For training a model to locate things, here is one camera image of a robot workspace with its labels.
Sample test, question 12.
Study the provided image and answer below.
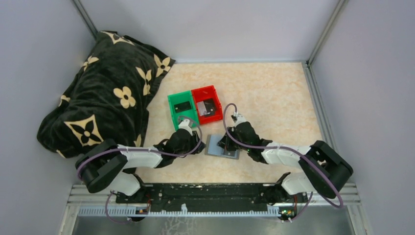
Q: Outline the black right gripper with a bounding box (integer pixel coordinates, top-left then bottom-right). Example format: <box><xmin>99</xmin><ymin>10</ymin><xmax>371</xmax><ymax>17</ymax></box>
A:
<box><xmin>217</xmin><ymin>126</ymin><xmax>250</xmax><ymax>151</ymax></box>

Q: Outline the grey leather card holder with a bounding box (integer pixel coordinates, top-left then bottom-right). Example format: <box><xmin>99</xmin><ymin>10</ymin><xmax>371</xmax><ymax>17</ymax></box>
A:
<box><xmin>205</xmin><ymin>134</ymin><xmax>229</xmax><ymax>159</ymax></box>

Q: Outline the dark credit card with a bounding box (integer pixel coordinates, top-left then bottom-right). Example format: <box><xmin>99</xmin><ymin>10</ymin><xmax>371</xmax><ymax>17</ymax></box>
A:
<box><xmin>223</xmin><ymin>149</ymin><xmax>239</xmax><ymax>160</ymax></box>
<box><xmin>204</xmin><ymin>98</ymin><xmax>217</xmax><ymax>117</ymax></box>

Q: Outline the silver grey credit card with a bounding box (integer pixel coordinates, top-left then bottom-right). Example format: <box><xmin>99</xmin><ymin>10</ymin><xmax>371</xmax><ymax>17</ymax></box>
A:
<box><xmin>197</xmin><ymin>101</ymin><xmax>210</xmax><ymax>117</ymax></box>

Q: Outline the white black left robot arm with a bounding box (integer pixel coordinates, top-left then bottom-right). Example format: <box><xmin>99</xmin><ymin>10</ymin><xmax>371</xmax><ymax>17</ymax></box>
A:
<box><xmin>75</xmin><ymin>129</ymin><xmax>206</xmax><ymax>203</ymax></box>

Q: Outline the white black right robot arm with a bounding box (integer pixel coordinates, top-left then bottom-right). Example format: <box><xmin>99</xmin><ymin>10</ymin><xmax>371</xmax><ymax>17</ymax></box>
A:
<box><xmin>217</xmin><ymin>122</ymin><xmax>353</xmax><ymax>202</ymax></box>

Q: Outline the green plastic bin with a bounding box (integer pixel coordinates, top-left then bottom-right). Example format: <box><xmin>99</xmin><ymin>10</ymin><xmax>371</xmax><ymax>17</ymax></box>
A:
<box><xmin>167</xmin><ymin>91</ymin><xmax>199</xmax><ymax>130</ymax></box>

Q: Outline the red plastic bin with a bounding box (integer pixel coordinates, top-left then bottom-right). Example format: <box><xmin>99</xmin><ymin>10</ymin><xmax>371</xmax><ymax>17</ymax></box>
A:
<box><xmin>191</xmin><ymin>85</ymin><xmax>223</xmax><ymax>125</ymax></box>

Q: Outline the black floral plush blanket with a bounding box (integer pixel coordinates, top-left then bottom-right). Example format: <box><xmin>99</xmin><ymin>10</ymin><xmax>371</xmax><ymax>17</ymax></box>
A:
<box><xmin>37</xmin><ymin>31</ymin><xmax>175</xmax><ymax>158</ymax></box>

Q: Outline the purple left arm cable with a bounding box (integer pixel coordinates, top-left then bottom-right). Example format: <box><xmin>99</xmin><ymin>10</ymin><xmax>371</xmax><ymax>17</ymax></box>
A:
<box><xmin>76</xmin><ymin>116</ymin><xmax>203</xmax><ymax>224</ymax></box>

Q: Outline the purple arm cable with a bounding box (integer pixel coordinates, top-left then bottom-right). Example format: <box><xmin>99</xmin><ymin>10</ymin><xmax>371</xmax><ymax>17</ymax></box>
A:
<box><xmin>222</xmin><ymin>103</ymin><xmax>345</xmax><ymax>209</ymax></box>
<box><xmin>76</xmin><ymin>116</ymin><xmax>203</xmax><ymax>224</ymax></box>

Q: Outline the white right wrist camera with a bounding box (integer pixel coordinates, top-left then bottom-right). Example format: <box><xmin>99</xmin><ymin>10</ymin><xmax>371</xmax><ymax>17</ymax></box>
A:
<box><xmin>231</xmin><ymin>112</ymin><xmax>247</xmax><ymax>127</ymax></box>

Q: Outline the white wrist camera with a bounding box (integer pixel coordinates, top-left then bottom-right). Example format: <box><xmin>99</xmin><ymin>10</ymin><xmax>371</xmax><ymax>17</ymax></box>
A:
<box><xmin>231</xmin><ymin>112</ymin><xmax>247</xmax><ymax>127</ymax></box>
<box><xmin>178</xmin><ymin>118</ymin><xmax>193</xmax><ymax>135</ymax></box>

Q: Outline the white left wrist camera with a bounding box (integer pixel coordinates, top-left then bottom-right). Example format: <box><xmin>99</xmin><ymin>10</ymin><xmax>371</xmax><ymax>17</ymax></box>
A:
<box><xmin>178</xmin><ymin>118</ymin><xmax>193</xmax><ymax>135</ymax></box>

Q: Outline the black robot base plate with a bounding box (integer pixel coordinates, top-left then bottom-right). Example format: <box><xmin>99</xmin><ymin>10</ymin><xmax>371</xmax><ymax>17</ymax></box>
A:
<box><xmin>116</xmin><ymin>183</ymin><xmax>308</xmax><ymax>212</ymax></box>

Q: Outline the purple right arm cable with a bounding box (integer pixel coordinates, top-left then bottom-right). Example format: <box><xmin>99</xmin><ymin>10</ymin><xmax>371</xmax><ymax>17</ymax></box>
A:
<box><xmin>222</xmin><ymin>103</ymin><xmax>345</xmax><ymax>209</ymax></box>

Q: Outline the slotted grey cable duct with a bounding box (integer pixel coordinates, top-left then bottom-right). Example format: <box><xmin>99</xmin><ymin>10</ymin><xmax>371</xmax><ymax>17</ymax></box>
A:
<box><xmin>78</xmin><ymin>204</ymin><xmax>295</xmax><ymax>218</ymax></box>

